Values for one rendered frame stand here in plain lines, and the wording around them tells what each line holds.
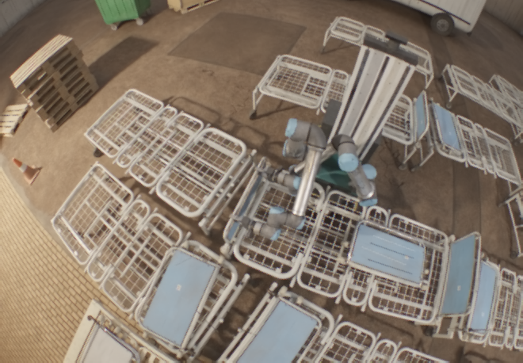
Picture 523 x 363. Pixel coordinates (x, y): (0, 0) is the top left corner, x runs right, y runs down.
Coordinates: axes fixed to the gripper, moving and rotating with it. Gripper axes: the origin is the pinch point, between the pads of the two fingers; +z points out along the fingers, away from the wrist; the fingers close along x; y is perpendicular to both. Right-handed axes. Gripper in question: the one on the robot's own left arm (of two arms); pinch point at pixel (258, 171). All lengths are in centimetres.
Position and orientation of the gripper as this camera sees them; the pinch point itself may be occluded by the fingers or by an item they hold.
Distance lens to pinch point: 184.5
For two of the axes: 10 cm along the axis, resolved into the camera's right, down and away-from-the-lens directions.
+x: 1.5, 5.6, 8.2
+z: -9.0, -2.6, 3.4
